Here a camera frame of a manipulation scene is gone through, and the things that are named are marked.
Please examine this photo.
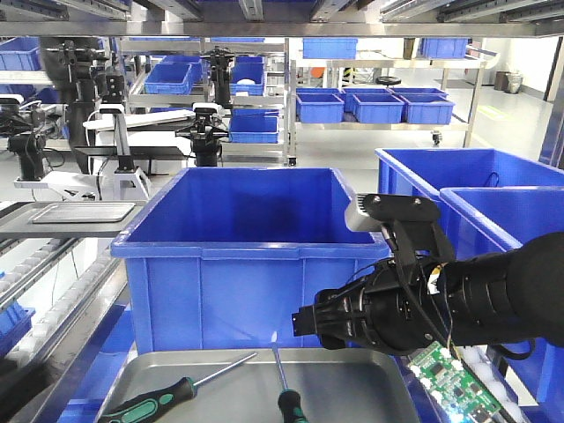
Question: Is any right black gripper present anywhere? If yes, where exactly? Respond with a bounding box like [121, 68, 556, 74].
[292, 257, 449, 355]

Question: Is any green black screwdriver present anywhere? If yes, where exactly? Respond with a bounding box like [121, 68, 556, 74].
[271, 345, 308, 423]
[98, 352, 257, 422]

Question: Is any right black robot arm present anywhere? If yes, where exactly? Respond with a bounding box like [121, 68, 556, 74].
[292, 232, 563, 356]

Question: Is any large steel tray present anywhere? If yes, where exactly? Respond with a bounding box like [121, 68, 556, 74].
[101, 348, 419, 423]

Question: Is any steel tray on shelf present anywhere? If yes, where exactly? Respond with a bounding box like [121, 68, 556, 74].
[28, 202, 136, 224]

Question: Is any blue bin front centre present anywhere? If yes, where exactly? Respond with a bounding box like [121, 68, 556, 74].
[111, 167, 390, 353]

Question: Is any blue bin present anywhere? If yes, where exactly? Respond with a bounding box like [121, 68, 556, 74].
[111, 167, 390, 353]
[375, 148, 563, 234]
[440, 187, 563, 415]

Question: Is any green circuit board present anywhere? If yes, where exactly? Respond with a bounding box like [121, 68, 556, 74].
[408, 341, 501, 422]

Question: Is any blue bin right rear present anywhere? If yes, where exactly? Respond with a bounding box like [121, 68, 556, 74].
[375, 148, 563, 234]

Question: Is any blue bin right front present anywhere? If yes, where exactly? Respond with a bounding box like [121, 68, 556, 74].
[440, 187, 563, 415]

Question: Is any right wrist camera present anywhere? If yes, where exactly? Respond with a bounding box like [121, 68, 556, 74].
[345, 193, 441, 232]

